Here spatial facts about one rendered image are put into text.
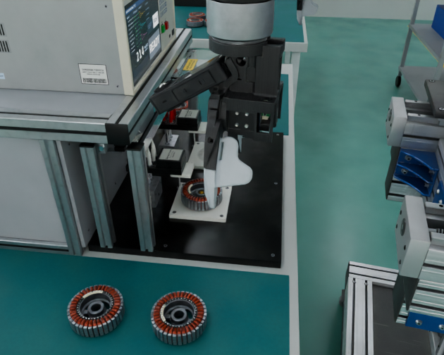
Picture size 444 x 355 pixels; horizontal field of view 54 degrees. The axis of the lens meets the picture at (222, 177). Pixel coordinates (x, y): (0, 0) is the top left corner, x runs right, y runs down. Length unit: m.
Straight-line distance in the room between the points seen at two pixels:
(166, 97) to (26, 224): 0.67
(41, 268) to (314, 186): 1.86
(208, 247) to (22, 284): 0.43
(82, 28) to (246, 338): 0.70
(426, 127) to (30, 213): 1.01
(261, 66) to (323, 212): 1.99
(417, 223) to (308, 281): 1.25
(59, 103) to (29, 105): 0.06
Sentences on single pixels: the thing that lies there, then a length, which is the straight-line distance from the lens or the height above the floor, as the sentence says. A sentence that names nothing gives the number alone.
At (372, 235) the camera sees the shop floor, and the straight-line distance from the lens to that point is 2.38.
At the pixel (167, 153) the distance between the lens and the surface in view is 1.13.
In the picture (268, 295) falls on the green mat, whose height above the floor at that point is 0.75.
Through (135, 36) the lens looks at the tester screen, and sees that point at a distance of 1.00.
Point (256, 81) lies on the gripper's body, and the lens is 0.52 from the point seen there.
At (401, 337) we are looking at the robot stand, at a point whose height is 0.21.
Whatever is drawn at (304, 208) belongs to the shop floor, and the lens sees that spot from 2.46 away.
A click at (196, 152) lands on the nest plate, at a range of 1.40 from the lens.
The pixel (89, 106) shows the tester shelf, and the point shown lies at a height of 1.11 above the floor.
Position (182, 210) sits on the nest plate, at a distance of 1.15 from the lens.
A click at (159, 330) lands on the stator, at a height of 0.78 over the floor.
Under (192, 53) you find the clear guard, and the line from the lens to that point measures 1.39.
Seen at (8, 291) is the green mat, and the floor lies 0.75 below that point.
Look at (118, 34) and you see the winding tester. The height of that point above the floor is 1.25.
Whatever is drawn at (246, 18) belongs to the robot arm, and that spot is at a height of 1.38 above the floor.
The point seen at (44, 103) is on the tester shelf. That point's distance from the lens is 1.00.
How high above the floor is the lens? 1.50
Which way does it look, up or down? 34 degrees down
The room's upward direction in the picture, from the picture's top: straight up
